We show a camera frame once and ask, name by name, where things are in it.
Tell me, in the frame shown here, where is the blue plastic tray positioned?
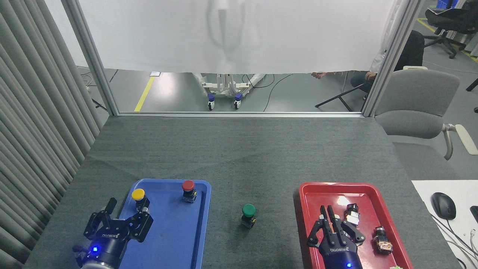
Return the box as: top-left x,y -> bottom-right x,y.
99,179 -> 212,269

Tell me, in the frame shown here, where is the person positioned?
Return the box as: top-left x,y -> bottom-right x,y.
311,30 -> 425,94

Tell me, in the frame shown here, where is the silver frame post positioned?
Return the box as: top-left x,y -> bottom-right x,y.
361,0 -> 426,118
61,0 -> 120,116

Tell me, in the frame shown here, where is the grey office chair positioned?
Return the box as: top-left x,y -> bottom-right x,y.
375,66 -> 478,161

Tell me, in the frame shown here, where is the silver table edge rail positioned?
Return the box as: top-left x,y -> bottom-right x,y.
112,111 -> 364,118

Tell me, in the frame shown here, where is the black copper switch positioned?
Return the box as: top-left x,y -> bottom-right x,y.
373,226 -> 394,254

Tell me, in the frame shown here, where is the yellow floor tape line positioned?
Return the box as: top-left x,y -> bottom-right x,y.
134,76 -> 155,112

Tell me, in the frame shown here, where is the white hanging sheet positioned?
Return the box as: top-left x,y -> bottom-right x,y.
77,0 -> 409,74

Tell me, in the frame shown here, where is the black white selector switch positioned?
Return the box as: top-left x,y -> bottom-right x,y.
343,203 -> 361,228

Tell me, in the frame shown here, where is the red plastic tray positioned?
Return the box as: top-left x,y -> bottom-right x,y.
298,182 -> 414,269

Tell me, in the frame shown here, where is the black office chair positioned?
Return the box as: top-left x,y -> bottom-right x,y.
424,0 -> 478,59

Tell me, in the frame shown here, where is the white stand on wheels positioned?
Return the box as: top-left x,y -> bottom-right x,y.
192,73 -> 266,111

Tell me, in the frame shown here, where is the green push button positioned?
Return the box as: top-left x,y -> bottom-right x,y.
240,204 -> 257,229

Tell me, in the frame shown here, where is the yellow push button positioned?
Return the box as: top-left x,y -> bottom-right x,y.
131,188 -> 150,210

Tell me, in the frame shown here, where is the grey mouse cable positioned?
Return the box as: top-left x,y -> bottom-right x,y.
429,214 -> 478,259

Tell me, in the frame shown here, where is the black tripod stand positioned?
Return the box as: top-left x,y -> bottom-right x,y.
315,80 -> 374,112

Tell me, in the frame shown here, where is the black floor cable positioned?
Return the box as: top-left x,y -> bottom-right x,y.
263,73 -> 295,112

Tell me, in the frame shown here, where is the white side table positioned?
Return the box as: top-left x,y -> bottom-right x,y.
411,180 -> 478,269

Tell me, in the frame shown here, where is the grey pleated curtain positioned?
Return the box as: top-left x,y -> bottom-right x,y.
0,0 -> 106,269

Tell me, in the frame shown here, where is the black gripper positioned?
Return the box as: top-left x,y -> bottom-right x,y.
307,205 -> 366,269
80,198 -> 154,266

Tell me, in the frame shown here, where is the black computer mouse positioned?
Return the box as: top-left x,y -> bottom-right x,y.
431,192 -> 457,220

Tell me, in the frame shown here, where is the red push button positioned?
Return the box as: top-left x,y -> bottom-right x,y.
181,180 -> 198,204

